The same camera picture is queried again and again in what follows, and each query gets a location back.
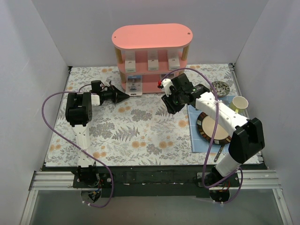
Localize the slim white H razor box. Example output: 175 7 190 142
147 50 159 71

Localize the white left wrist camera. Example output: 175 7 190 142
103 79 112 88

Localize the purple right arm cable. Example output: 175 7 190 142
164 67 243 203

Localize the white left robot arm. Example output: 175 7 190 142
65 80 129 188

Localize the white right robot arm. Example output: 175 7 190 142
158 74 265 187

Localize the white Harry's razor box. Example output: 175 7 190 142
125 51 136 73

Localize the pink three-tier wooden shelf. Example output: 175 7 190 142
112 23 193 93

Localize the dark handled table knife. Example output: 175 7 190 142
214 145 224 162

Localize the dark rimmed cream plate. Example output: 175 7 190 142
197 112 231 145

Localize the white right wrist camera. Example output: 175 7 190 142
158 78 173 97

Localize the floral patterned tablecloth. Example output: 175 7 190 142
45 64 238 167

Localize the yellow ceramic mug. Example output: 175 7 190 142
229 96 248 114

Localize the blue checkered cloth napkin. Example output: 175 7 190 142
187 95 235 154

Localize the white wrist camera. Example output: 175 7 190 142
158 78 173 97
103 79 112 88

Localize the floral patterned ceramic bowl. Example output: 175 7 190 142
211 81 230 98

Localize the Gillette razor blister pack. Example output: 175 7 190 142
125 75 143 97
160 73 174 81

